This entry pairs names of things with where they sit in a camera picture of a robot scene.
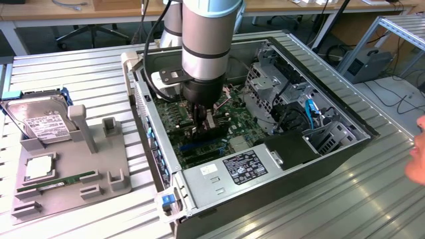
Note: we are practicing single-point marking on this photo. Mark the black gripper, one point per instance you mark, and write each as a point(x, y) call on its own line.
point(204, 92)

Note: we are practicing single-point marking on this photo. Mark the graphics card with metal bracket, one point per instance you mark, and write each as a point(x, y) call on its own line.
point(216, 132)

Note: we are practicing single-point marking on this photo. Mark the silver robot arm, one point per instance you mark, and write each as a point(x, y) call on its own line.
point(206, 37)

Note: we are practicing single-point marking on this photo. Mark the metal socket cover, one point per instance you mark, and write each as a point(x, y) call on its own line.
point(231, 94)

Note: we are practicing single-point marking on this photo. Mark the installed green RAM stick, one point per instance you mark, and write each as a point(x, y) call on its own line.
point(184, 130)

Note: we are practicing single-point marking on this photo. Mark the green motherboard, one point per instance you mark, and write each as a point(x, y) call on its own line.
point(246, 124)

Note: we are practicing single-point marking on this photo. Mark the silver drive cage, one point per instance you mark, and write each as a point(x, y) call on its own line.
point(263, 107)

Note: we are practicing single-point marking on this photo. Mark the blue expansion slot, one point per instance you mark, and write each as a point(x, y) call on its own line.
point(187, 147)

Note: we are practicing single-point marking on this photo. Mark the silver chipset heatsink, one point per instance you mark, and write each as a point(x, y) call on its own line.
point(239, 145)

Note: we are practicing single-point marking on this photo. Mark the black expansion slot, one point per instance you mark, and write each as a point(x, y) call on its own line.
point(204, 160)
point(203, 154)

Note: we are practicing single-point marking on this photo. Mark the black plastic shroud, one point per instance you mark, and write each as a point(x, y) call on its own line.
point(288, 149)

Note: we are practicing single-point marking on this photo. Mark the silver power supply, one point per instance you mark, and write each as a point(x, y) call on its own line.
point(212, 184)

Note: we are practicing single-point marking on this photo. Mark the black office chair base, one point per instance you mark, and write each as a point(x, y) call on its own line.
point(95, 31)

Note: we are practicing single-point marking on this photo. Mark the hard drive with blue caddy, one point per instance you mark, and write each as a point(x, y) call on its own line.
point(67, 98)

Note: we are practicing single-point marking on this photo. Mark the silver disk bay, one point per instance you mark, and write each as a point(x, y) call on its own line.
point(332, 142)

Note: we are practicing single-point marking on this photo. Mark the blue case latch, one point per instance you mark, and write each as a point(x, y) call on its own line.
point(167, 200)

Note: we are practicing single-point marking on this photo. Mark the grey parts rack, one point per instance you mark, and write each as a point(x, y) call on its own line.
point(90, 169)

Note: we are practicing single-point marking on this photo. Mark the open black PC case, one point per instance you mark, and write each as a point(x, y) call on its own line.
point(266, 199)

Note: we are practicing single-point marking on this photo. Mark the silver hard disk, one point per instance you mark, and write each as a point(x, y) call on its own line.
point(37, 112)

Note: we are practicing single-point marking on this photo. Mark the grey control box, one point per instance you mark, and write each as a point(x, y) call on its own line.
point(372, 67)

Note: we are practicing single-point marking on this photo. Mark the green RAM stick white label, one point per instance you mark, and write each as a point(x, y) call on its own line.
point(71, 178)

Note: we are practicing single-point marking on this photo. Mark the silver CPU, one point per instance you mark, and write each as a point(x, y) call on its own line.
point(39, 168)

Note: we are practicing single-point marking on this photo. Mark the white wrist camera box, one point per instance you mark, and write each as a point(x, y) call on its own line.
point(170, 87)

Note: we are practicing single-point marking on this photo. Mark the wooden desk white frame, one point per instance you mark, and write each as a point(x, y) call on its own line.
point(41, 12)
point(288, 8)

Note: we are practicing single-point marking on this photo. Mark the aluminium profile frame table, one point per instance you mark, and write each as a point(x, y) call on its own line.
point(402, 25)

